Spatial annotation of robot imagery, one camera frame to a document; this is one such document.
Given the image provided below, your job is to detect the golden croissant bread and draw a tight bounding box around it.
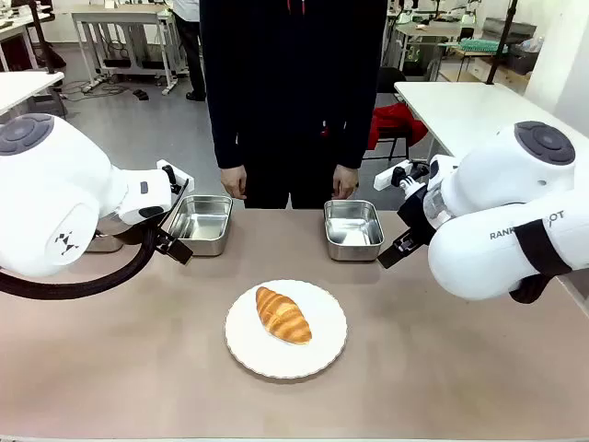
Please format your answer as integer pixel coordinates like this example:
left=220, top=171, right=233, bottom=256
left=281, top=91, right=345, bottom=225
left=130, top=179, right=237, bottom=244
left=255, top=285, right=313, bottom=345

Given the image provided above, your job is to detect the large white table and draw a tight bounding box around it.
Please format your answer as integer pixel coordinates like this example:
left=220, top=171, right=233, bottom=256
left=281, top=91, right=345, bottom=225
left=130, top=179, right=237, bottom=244
left=394, top=81, right=589, bottom=160

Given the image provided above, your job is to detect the small white side table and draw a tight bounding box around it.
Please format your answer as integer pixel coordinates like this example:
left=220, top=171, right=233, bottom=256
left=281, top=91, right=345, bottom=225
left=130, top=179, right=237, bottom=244
left=0, top=70, right=66, bottom=119

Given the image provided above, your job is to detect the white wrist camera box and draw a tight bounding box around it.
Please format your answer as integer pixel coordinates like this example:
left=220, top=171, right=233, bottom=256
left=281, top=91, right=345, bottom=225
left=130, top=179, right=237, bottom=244
left=156, top=158, right=195, bottom=186
left=373, top=160, right=413, bottom=192

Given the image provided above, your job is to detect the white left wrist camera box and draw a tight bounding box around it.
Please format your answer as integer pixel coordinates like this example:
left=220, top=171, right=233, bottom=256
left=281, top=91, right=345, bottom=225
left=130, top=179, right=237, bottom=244
left=156, top=158, right=195, bottom=186

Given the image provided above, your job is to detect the black sleeved left arm cable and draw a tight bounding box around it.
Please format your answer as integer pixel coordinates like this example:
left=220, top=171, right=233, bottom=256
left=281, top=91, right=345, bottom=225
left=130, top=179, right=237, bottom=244
left=0, top=224, right=160, bottom=301

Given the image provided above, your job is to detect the person left hand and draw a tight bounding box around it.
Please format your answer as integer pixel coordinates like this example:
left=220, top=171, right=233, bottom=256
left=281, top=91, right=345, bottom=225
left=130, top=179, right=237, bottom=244
left=332, top=164, right=360, bottom=201

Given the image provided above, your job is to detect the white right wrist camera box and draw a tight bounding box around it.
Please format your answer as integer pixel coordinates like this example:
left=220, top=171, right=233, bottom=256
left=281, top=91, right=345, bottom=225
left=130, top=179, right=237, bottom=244
left=373, top=160, right=413, bottom=192

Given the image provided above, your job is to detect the black tall pole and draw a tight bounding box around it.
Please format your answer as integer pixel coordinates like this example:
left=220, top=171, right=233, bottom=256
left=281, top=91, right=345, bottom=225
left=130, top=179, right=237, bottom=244
left=486, top=0, right=520, bottom=87

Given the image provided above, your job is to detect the person torso in dark hoodie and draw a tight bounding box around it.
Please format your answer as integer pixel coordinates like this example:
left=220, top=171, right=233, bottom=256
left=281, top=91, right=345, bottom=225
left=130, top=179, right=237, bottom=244
left=199, top=0, right=389, bottom=211

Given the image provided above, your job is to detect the grey plastic crate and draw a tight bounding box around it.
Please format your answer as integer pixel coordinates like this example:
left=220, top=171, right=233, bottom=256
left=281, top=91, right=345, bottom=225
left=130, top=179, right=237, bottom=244
left=507, top=43, right=540, bottom=76

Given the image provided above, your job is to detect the black stand pole with clamp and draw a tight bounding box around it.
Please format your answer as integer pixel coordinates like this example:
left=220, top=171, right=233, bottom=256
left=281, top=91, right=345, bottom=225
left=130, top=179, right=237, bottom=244
left=11, top=0, right=66, bottom=76

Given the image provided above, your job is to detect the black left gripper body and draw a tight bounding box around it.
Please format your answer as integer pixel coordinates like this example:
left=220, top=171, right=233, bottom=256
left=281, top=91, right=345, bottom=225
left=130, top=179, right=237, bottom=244
left=154, top=164, right=191, bottom=252

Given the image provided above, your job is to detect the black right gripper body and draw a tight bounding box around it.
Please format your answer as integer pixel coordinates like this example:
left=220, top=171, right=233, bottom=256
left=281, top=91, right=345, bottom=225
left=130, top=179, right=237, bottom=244
left=396, top=185, right=436, bottom=248

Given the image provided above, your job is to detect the person right forearm dark sleeve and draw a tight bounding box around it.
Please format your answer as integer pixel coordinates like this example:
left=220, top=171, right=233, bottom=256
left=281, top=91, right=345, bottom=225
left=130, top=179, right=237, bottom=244
left=212, top=87, right=248, bottom=170

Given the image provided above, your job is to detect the person left forearm dark sleeve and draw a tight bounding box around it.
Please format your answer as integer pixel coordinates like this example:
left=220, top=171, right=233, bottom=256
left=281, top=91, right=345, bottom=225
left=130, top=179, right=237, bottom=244
left=337, top=87, right=376, bottom=171

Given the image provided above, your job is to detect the black right arm cable strap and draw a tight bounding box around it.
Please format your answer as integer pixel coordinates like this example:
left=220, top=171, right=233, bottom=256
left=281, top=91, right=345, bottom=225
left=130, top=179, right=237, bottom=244
left=507, top=219, right=574, bottom=305

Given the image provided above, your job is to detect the stainless steel rectangular container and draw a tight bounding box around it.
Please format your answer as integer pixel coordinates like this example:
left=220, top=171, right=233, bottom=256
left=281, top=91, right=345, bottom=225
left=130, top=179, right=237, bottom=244
left=322, top=199, right=386, bottom=262
left=166, top=194, right=234, bottom=257
left=84, top=231, right=124, bottom=254

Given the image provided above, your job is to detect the white scalloped plate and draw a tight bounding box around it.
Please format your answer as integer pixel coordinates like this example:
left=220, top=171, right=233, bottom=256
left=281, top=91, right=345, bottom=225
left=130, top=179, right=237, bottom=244
left=224, top=279, right=348, bottom=380

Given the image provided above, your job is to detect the grey background workbench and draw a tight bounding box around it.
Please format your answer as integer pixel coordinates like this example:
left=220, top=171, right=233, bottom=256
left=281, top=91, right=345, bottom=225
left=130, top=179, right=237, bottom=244
left=70, top=3, right=181, bottom=96

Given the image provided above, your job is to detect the background person in dark trousers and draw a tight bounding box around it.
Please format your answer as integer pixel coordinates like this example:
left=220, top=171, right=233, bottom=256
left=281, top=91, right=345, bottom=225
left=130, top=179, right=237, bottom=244
left=171, top=0, right=207, bottom=103

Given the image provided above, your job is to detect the green rack tray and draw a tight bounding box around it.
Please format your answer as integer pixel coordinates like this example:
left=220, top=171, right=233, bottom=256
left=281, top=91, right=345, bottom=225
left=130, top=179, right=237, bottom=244
left=458, top=38, right=510, bottom=55

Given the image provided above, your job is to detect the person right hand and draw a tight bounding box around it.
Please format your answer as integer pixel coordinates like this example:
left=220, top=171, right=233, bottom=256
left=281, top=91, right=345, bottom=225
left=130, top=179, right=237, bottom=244
left=220, top=165, right=248, bottom=201

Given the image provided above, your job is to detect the chair with red cloth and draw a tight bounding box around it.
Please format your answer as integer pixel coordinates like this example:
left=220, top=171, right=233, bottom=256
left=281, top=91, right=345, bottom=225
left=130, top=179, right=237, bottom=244
left=363, top=66, right=430, bottom=162

